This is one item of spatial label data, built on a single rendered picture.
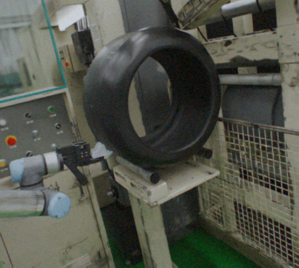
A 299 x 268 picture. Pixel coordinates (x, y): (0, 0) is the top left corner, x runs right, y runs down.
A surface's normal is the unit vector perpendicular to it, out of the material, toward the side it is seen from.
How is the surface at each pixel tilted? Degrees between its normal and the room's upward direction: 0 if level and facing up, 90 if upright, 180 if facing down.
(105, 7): 90
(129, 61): 82
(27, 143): 90
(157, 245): 90
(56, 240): 89
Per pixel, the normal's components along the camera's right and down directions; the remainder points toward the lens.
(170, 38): 0.48, -0.06
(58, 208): 0.76, 0.02
